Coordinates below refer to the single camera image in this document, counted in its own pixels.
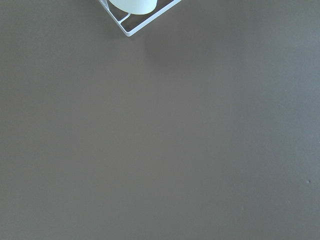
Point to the white cup rack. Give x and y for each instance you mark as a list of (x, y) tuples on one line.
[(130, 23)]

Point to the white cup in rack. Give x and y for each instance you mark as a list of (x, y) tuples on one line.
[(136, 7)]

